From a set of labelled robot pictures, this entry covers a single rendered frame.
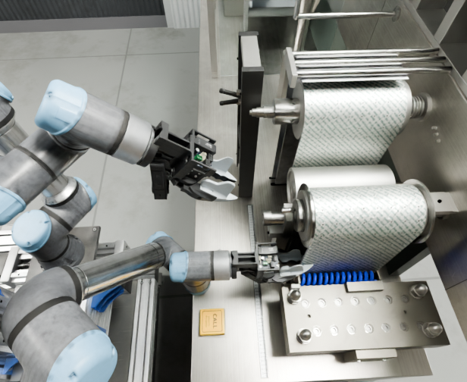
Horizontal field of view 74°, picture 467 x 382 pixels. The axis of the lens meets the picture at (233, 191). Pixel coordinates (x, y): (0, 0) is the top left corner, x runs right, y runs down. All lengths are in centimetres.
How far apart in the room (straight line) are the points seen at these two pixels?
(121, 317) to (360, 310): 122
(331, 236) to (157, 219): 162
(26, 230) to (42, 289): 47
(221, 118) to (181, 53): 211
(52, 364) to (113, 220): 173
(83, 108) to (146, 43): 321
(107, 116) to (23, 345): 38
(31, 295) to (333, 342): 67
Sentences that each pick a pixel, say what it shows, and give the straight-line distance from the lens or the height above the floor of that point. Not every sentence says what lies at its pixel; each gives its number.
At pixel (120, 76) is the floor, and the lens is 331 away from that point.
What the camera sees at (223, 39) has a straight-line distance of 153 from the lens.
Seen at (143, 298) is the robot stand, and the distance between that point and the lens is 177.
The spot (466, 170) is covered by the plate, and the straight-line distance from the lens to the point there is 82.
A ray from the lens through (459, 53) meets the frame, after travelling 93.
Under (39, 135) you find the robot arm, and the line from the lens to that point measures 59.
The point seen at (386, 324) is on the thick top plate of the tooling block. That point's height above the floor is 103.
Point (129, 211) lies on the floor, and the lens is 227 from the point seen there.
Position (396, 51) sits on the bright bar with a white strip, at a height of 145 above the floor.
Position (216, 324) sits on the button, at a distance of 97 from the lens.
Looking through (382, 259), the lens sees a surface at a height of 111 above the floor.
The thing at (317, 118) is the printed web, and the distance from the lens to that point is 76.
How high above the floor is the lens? 188
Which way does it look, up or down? 57 degrees down
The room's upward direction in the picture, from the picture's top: straight up
